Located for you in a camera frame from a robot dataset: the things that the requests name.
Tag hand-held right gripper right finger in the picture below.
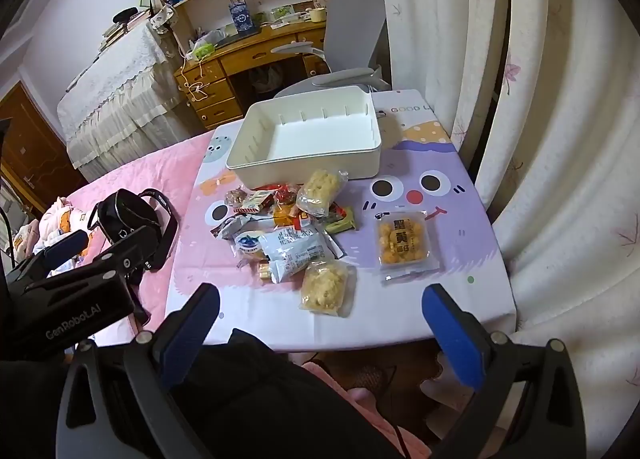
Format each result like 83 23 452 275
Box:
421 283 587 459

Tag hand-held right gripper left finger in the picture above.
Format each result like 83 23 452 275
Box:
57 283 222 459

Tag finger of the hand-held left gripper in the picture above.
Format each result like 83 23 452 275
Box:
32 230 90 270
92 227 162 287

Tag silver snack packet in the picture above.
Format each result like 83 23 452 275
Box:
210 216 261 240

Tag yellow puff snack tray packet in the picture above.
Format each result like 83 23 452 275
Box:
372 209 443 282

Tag bread packet with blue label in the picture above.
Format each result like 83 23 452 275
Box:
232 231 271 260

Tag red green snack packet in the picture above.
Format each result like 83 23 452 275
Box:
235 190 276 214

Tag clear popcorn snack packet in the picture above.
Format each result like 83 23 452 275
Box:
299 259 357 317
296 168 349 218

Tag white blue long snack packet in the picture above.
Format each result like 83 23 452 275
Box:
260 229 346 282

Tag orange snack packet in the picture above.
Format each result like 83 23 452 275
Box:
272 204 306 227

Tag white plastic storage box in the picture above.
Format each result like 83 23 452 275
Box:
225 85 383 190

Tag plush toy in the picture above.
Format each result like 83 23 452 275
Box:
12 196 93 265

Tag black handbag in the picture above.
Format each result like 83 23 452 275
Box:
87 187 178 325

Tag pink blanket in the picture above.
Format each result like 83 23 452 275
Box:
65 131 216 340

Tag cartoon printed tablecloth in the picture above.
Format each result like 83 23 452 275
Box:
165 89 518 352

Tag person's dark trousers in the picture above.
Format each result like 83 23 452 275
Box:
170 328 407 459

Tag wooden door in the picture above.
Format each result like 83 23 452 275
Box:
0 81 88 220

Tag white lace covered furniture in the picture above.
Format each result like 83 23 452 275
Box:
56 21 196 182

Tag clear plastic bag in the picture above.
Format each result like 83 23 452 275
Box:
190 29 228 60

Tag white floral curtain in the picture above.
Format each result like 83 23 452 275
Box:
372 0 640 459

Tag stack of books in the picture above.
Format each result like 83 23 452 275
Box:
100 9 151 52

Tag wooden desk with drawers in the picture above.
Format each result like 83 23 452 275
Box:
172 19 333 130

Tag floral cloth bag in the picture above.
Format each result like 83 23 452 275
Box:
150 6 176 34

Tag blue gift bag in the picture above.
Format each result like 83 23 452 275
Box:
227 0 261 34

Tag green white packet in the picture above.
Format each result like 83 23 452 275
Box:
270 6 306 24

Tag grey office chair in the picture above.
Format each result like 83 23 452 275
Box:
272 0 393 100

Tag white charging cable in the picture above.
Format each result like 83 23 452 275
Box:
180 51 211 102

